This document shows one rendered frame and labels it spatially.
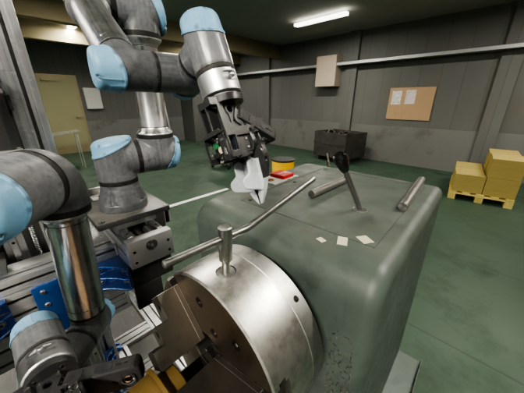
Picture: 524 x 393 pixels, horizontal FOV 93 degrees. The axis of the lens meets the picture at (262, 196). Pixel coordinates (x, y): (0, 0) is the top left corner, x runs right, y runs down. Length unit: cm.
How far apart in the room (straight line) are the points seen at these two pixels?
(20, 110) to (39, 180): 54
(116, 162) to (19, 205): 45
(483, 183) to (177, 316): 488
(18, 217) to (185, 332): 30
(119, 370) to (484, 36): 696
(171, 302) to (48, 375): 21
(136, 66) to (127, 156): 40
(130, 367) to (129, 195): 54
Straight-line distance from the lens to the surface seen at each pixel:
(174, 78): 57
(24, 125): 103
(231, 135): 45
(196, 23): 53
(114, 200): 92
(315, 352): 48
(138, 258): 85
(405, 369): 128
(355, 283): 44
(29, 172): 51
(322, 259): 46
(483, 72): 686
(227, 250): 40
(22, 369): 62
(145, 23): 91
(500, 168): 504
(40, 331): 65
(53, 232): 64
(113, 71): 54
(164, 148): 91
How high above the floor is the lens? 150
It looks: 21 degrees down
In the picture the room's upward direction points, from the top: straight up
